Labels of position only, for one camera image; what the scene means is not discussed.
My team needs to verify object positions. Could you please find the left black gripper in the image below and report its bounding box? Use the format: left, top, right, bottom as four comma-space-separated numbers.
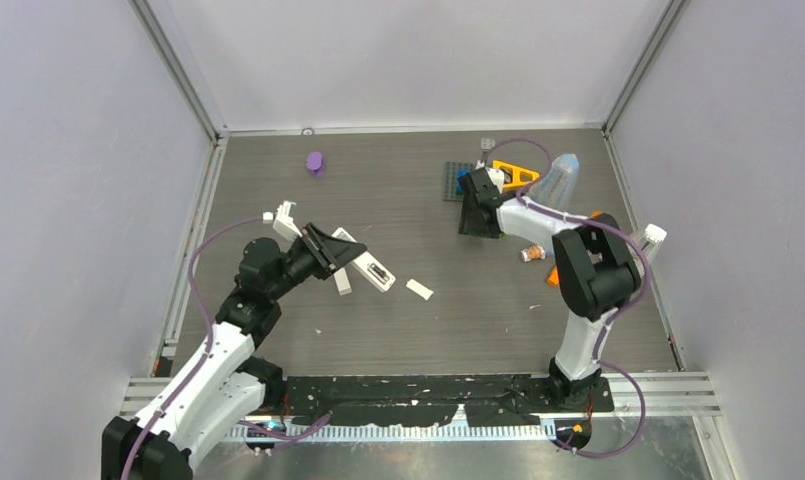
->
268, 223, 364, 301

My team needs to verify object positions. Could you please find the white air conditioner remote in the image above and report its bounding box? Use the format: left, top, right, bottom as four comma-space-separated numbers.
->
349, 251, 396, 293

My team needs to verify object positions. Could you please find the small white battery cover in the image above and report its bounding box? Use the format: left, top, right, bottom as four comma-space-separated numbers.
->
406, 279, 434, 301

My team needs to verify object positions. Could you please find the slim white remote control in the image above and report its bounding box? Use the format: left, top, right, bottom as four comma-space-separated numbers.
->
333, 268, 352, 296

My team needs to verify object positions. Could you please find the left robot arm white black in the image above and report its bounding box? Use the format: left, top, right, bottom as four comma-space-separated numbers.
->
100, 223, 368, 479

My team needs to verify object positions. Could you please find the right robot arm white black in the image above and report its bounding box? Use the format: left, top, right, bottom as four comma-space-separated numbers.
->
458, 168, 646, 411

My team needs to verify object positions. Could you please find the grey lego baseplate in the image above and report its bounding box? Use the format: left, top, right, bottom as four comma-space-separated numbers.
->
442, 161, 475, 202

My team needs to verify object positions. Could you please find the blue lego brick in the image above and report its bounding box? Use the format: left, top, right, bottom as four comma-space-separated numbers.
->
455, 169, 471, 195

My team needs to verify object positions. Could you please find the yellow triangle toy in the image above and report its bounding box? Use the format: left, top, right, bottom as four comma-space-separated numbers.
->
492, 160, 540, 191

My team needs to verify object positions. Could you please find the small figurine bottle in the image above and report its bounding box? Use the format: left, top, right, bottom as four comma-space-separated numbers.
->
520, 245, 547, 262

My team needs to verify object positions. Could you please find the orange toy microphone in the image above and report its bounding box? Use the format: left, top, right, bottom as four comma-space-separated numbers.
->
546, 211, 605, 288

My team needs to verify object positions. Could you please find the purple plastic toy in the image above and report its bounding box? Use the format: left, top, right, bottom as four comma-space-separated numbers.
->
305, 151, 325, 177

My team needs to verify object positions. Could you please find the white metronome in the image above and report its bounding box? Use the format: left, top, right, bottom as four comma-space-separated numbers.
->
630, 223, 667, 264

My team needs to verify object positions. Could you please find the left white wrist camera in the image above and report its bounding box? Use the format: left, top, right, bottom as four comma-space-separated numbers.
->
262, 200, 302, 242

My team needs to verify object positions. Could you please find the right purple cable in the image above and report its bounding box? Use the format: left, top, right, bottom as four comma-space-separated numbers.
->
474, 137, 653, 460

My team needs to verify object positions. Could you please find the purple cable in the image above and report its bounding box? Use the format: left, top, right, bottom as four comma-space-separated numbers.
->
118, 217, 265, 480
474, 137, 653, 460

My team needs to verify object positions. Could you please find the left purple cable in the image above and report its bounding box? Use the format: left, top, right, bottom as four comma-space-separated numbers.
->
118, 217, 265, 480

